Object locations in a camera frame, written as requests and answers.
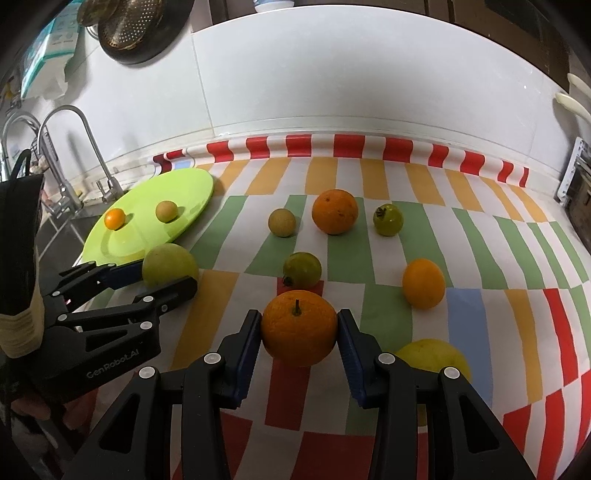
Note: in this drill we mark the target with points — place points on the thin gooseneck faucet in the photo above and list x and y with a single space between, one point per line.
81 124

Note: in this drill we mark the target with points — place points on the white dish rack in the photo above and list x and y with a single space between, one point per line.
572 161

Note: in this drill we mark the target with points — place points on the small orange kumquat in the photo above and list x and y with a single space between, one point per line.
114 218

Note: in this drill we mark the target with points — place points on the gold perforated colander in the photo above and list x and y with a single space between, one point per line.
129 25

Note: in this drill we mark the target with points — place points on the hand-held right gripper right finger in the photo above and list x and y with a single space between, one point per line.
353 367

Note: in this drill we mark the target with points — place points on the lime green plate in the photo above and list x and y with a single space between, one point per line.
138 230

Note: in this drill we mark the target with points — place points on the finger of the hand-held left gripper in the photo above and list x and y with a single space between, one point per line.
122 273
178 290

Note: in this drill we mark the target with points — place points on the large orange with stem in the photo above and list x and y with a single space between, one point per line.
299 330

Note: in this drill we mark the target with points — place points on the small brass saucepan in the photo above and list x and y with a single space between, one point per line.
87 11

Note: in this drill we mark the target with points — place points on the small tan round fruit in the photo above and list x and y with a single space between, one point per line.
166 211

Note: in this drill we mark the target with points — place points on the person's left hand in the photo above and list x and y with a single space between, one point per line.
79 410

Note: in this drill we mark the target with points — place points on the white pump bottle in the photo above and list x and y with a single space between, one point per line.
274 4

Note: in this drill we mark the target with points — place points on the yellow-green round fruit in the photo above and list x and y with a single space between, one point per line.
302 269

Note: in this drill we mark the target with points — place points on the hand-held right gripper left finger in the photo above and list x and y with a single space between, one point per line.
244 362

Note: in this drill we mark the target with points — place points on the dark green persimmon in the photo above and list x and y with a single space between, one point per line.
388 220

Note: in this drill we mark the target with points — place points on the large yellow fruit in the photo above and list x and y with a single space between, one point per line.
429 355

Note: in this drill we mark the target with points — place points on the thick pull-down faucet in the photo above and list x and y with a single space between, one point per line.
18 122

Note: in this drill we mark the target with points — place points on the black frying pan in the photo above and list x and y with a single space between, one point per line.
175 32

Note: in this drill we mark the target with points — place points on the paper towel package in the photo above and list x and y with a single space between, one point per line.
51 50

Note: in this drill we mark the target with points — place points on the steel kitchen sink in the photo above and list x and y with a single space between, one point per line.
60 230

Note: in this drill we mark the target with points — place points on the striped colourful tablecloth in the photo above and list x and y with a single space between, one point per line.
351 267

